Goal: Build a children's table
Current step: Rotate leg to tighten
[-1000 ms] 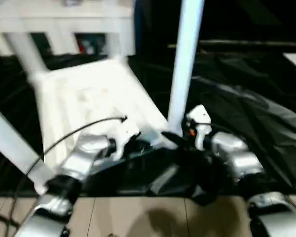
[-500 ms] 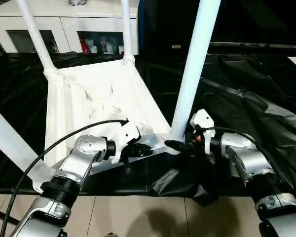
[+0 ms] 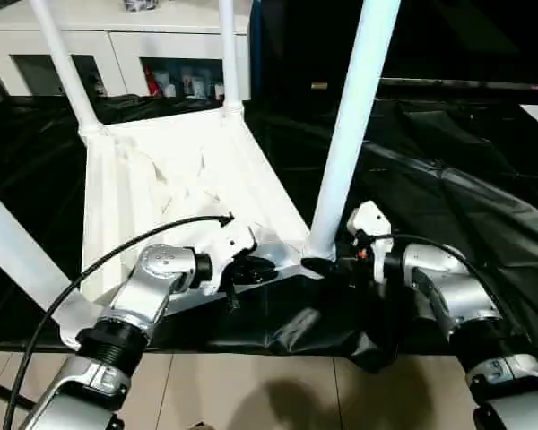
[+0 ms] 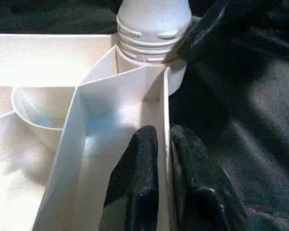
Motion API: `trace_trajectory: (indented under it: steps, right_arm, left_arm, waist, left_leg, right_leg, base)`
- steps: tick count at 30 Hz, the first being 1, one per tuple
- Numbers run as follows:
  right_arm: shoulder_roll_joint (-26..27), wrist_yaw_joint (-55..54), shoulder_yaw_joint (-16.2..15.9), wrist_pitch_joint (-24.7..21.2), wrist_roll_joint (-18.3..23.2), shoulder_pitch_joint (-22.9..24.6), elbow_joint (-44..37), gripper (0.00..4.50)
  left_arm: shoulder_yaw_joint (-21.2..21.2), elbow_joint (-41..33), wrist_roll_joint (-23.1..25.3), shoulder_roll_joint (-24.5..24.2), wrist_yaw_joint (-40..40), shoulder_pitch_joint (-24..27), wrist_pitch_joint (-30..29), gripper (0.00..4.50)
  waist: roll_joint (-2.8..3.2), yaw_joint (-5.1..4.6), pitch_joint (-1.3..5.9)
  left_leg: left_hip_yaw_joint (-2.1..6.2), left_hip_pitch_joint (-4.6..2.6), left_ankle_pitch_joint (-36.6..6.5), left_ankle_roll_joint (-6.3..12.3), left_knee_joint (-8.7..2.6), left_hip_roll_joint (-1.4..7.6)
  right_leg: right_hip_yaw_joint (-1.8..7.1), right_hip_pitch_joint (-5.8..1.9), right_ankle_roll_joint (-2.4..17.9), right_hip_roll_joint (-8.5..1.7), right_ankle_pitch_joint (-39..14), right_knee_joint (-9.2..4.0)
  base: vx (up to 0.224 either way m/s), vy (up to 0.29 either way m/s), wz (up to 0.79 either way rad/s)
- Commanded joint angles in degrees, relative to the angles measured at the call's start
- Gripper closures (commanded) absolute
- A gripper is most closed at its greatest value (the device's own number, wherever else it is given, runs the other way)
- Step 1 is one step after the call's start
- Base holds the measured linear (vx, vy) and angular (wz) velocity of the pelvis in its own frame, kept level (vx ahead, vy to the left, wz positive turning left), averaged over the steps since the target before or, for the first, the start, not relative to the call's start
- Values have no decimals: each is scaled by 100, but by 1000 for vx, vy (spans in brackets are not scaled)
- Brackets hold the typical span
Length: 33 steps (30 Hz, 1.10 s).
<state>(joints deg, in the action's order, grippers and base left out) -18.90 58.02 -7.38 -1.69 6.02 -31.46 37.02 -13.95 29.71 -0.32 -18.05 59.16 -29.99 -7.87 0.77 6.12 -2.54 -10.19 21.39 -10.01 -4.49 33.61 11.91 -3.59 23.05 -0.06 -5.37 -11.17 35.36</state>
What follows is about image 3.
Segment white plastic table leg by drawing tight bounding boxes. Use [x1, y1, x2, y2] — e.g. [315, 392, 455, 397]
[217, 0, 246, 116]
[29, 0, 108, 138]
[300, 0, 403, 263]
[0, 181, 84, 314]

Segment white plastic table top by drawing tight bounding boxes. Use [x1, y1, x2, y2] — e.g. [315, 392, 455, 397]
[57, 103, 340, 353]

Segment black mat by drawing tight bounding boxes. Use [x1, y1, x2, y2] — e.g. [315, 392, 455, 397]
[0, 91, 538, 373]

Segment patterned white cup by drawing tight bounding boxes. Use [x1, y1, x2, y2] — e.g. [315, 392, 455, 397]
[183, 73, 207, 98]

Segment dark long bar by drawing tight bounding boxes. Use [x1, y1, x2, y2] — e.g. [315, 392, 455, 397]
[378, 78, 538, 94]

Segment black box with gold label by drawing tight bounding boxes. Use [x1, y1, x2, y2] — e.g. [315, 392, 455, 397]
[250, 0, 382, 113]

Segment white cabinet with glass doors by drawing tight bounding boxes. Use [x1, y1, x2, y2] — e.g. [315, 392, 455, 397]
[0, 0, 252, 102]

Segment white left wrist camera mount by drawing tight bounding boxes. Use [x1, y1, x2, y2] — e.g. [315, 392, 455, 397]
[201, 217, 260, 296]

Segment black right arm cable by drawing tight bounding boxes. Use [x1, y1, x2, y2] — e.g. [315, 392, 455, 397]
[358, 229, 521, 332]

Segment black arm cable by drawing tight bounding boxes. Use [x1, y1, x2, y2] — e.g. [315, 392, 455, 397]
[358, 229, 521, 332]
[2, 212, 237, 430]

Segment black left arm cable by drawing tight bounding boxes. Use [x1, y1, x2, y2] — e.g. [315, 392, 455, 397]
[2, 212, 237, 430]

